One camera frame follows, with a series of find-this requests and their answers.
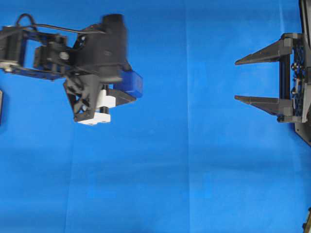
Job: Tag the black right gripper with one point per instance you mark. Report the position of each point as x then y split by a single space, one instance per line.
294 105

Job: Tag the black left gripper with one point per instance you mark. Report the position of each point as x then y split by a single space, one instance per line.
100 55

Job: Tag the blue block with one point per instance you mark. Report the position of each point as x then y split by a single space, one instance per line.
131 84

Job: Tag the blue table mat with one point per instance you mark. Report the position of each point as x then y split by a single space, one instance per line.
186 157

